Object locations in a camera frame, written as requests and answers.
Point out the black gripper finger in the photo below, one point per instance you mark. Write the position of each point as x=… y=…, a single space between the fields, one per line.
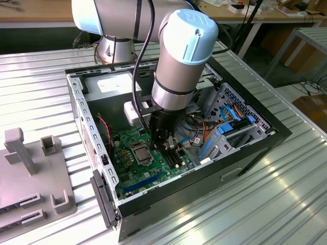
x=170 y=144
x=158 y=143

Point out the silver CPU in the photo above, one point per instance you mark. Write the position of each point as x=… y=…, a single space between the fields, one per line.
x=142 y=154

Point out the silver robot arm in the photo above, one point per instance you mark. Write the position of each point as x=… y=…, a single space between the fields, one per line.
x=178 y=63

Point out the black RAM slot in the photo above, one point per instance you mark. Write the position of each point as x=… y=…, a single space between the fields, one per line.
x=177 y=158
x=171 y=160

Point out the blue plastic latch strip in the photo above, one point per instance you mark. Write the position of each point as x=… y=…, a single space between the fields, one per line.
x=206 y=149

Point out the green motherboard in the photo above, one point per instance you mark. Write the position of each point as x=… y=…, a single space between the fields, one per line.
x=138 y=173

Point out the blue expansion slot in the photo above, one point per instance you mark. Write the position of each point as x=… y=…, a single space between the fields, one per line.
x=143 y=182

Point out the black open PC case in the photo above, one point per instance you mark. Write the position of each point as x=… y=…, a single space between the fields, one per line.
x=178 y=194

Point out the grey disk bay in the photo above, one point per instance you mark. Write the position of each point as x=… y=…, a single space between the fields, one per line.
x=222 y=150

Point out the hard disk in blue carrier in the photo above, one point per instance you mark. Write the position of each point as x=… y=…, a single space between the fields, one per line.
x=226 y=128

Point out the black case fan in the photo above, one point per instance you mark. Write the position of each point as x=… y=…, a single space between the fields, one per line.
x=101 y=130

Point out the grey power supply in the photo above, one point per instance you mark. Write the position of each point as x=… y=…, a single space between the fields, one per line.
x=107 y=112

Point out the grey parts rack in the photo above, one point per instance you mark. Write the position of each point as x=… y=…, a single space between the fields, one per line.
x=38 y=173

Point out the black stand pole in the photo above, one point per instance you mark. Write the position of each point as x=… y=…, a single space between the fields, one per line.
x=255 y=10

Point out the white flat box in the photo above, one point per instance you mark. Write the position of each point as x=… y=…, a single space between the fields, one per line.
x=257 y=11

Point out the brown cardboard box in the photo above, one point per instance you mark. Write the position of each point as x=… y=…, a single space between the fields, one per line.
x=304 y=56
x=311 y=109

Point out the long wooden desk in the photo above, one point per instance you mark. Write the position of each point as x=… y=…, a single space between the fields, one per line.
x=33 y=12

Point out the black camera bracket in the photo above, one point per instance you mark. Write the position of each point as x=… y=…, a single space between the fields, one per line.
x=145 y=111

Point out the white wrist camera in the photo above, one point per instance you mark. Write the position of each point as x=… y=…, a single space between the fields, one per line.
x=131 y=116

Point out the metal frame table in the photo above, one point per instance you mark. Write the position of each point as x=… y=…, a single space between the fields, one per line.
x=314 y=33

